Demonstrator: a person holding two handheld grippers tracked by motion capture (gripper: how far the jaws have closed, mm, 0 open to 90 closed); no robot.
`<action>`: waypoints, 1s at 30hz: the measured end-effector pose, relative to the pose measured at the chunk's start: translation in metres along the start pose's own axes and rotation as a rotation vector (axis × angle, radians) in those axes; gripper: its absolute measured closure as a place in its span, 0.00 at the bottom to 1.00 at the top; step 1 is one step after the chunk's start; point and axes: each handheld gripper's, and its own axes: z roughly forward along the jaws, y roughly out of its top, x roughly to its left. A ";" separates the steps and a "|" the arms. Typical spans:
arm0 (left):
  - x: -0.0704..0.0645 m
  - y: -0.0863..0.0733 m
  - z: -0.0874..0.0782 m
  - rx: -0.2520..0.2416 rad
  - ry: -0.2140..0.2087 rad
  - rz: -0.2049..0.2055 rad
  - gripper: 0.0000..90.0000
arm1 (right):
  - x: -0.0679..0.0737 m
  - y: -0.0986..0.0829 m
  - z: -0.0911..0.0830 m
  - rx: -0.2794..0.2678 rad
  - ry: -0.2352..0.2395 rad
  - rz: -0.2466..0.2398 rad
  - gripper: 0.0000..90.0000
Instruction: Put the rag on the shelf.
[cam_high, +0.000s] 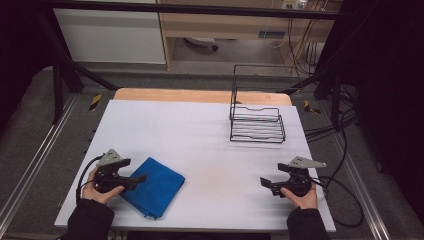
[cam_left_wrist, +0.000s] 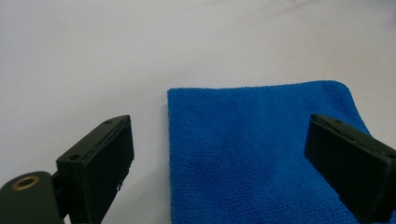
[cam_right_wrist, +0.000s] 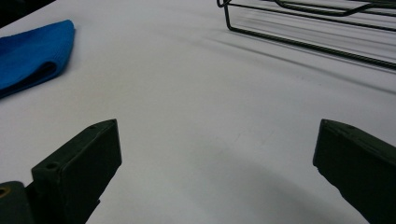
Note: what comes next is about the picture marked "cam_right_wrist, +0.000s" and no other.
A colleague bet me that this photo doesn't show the black wire rack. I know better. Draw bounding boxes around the black wire rack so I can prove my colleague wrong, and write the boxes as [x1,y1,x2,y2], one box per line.
[217,0,396,71]

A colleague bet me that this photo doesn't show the blue cloth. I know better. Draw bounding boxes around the blue cloth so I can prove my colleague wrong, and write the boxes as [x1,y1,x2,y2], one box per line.
[0,19,77,100]

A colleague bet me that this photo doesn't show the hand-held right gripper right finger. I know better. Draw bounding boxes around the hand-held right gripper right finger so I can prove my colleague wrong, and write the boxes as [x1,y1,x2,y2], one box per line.
[312,119,396,224]

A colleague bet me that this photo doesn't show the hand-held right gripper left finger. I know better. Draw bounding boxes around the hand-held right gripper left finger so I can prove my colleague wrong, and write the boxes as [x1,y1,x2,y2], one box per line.
[25,119,122,224]

